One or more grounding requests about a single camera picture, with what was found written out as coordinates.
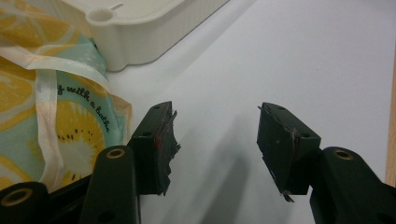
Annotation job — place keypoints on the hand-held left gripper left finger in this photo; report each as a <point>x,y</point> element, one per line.
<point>149,155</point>

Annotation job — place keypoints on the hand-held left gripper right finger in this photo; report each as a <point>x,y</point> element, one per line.
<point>286,149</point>

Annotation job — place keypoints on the wooden strip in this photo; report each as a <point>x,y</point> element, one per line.
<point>391,130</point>

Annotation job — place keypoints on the yellow fruit print cloth bag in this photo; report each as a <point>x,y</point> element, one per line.
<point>46,102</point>

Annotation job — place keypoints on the white plastic tray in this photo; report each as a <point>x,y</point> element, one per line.
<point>146,28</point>

